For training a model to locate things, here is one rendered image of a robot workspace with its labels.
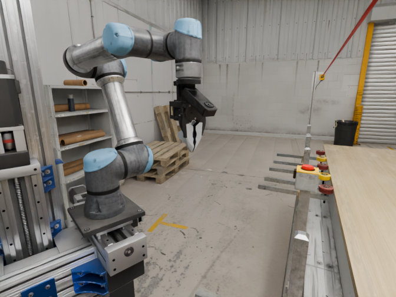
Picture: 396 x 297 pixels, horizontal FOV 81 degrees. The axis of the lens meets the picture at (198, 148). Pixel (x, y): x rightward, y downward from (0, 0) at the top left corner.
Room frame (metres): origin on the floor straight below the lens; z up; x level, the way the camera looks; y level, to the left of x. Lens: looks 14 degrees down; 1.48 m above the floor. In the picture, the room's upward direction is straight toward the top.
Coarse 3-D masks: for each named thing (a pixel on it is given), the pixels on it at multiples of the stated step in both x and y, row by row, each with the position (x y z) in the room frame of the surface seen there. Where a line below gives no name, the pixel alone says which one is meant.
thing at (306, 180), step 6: (300, 168) 0.77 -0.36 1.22; (318, 168) 0.78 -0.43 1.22; (300, 174) 0.74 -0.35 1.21; (306, 174) 0.73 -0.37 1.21; (312, 174) 0.73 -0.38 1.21; (318, 174) 0.72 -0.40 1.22; (300, 180) 0.74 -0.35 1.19; (306, 180) 0.73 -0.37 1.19; (312, 180) 0.73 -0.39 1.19; (300, 186) 0.74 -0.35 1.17; (306, 186) 0.73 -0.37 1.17; (312, 186) 0.72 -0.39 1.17
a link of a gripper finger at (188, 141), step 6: (186, 126) 0.65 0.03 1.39; (192, 126) 0.67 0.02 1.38; (180, 132) 0.69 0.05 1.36; (192, 132) 0.67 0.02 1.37; (180, 138) 0.69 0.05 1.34; (186, 138) 0.66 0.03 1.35; (192, 138) 0.67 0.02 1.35; (186, 144) 0.67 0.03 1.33; (192, 144) 0.67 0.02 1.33; (192, 150) 0.67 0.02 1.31
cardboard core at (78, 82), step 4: (64, 80) 2.97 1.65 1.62; (68, 80) 2.95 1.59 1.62; (72, 80) 2.93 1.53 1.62; (76, 80) 2.91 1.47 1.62; (80, 80) 2.88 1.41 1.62; (84, 80) 2.91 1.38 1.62; (64, 84) 2.96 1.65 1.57; (68, 84) 2.94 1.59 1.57; (72, 84) 2.92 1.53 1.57; (76, 84) 2.90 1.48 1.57; (80, 84) 2.88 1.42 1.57; (84, 84) 2.93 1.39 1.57
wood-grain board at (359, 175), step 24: (336, 168) 1.72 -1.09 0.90; (360, 168) 1.72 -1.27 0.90; (384, 168) 1.72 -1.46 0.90; (336, 192) 1.27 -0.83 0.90; (360, 192) 1.27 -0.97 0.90; (384, 192) 1.27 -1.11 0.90; (360, 216) 1.00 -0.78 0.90; (384, 216) 1.00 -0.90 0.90; (360, 240) 0.81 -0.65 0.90; (384, 240) 0.81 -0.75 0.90; (360, 264) 0.68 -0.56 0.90; (384, 264) 0.68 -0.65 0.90; (360, 288) 0.58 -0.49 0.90; (384, 288) 0.58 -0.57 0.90
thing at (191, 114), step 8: (176, 80) 0.68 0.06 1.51; (184, 80) 0.66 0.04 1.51; (192, 80) 0.66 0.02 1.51; (200, 80) 0.68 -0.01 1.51; (176, 88) 0.71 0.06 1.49; (176, 104) 0.68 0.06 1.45; (184, 104) 0.66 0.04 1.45; (176, 112) 0.69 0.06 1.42; (192, 112) 0.66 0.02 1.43; (176, 120) 0.68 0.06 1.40
